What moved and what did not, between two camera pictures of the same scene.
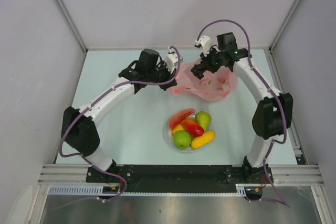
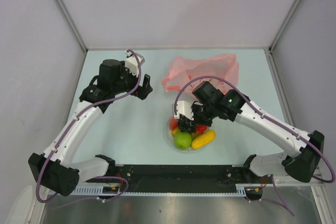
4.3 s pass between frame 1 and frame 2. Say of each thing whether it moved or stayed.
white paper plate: stayed
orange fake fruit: stayed
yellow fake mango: stayed
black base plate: stayed
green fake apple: stayed
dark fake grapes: moved
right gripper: moved
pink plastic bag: stayed
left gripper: moved
